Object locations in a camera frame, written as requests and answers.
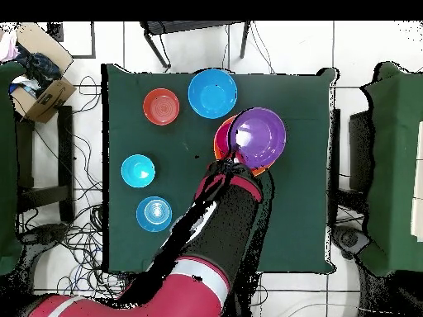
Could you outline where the large orange bowl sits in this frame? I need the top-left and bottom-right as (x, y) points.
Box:
(213, 114), (277, 177)

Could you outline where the magenta bowl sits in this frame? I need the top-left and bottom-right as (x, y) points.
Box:
(216, 122), (234, 158)

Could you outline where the purple bowl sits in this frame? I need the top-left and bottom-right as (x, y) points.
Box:
(229, 106), (288, 170)

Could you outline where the blue bowl with ring pattern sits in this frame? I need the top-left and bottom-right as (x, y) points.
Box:
(135, 196), (173, 233)

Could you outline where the large blue bowl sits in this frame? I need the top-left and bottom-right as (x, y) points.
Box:
(187, 68), (238, 120)

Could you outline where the orange bowl with ring pattern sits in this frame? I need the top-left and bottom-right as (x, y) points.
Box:
(142, 88), (181, 127)

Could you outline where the cyan ribbed bowl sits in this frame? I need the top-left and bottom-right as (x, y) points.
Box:
(121, 154), (156, 189)

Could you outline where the dark green tablecloth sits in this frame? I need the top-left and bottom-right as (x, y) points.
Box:
(100, 62), (340, 275)

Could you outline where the black bench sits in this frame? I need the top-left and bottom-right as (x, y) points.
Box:
(14, 105), (76, 224)

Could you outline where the black metal chair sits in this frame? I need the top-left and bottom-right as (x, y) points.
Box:
(139, 20), (252, 70)

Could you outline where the cardboard box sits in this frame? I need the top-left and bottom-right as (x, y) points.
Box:
(9, 21), (78, 124)

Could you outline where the green cloth covered table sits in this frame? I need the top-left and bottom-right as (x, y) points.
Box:
(359, 61), (423, 278)
(0, 60), (26, 277)

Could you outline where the dark blue cloth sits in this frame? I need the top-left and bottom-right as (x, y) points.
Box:
(14, 44), (64, 90)

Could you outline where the white box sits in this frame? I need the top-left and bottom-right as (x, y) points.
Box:
(410, 121), (423, 242)

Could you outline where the black floor box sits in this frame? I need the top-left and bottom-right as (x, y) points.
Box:
(46, 21), (64, 43)

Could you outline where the pale pink cloth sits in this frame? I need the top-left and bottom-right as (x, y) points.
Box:
(0, 31), (21, 64)

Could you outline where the tangle of black cables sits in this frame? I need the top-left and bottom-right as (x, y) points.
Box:
(16, 75), (133, 298)

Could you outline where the dark grey pedestal foot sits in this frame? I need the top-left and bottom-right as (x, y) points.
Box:
(330, 225), (373, 260)
(19, 222), (72, 247)

